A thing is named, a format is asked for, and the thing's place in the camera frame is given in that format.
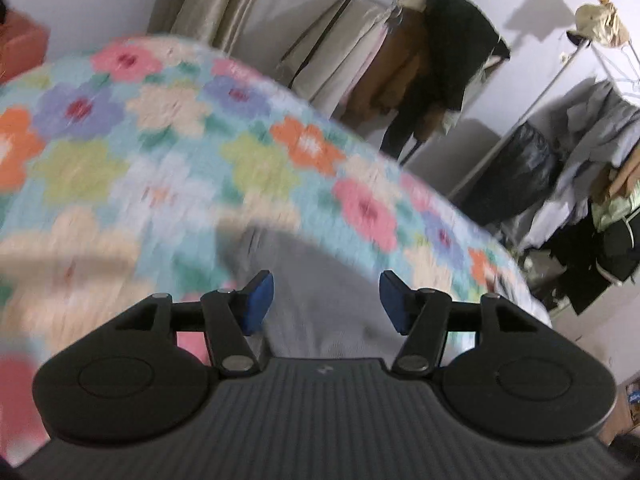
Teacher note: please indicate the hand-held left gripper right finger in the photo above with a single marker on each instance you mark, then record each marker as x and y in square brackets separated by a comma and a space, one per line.
[395, 305]

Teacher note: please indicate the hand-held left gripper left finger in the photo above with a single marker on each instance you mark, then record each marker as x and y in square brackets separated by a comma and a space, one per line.
[257, 304]

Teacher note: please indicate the grey garment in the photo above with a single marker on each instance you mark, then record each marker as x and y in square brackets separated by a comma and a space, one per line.
[320, 290]
[595, 130]

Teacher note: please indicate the white clothes rack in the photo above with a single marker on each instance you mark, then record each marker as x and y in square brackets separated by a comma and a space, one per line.
[520, 120]

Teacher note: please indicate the black clothes rack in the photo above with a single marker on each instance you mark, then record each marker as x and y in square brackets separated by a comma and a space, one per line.
[345, 5]

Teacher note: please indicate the black plastic bag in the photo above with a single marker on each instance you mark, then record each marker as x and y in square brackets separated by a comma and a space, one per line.
[517, 175]

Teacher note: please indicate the floral blanket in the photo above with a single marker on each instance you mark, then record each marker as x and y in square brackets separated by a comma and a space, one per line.
[165, 135]

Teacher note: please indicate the black garment with white stripe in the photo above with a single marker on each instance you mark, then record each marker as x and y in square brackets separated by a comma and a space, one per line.
[600, 260]

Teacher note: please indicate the brown hanging garment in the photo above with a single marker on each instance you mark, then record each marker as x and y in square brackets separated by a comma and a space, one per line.
[387, 70]

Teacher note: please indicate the light green garment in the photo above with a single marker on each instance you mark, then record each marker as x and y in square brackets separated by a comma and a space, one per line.
[617, 207]

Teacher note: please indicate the cream hanging garment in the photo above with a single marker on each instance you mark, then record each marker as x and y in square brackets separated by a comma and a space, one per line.
[335, 65]

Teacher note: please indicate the black hanging garment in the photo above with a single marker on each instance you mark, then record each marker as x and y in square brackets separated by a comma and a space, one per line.
[452, 50]

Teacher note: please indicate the grey hanging garment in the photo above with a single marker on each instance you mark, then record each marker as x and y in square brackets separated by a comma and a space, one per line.
[595, 130]

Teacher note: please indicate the beige hat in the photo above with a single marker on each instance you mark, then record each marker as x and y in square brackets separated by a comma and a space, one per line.
[600, 22]

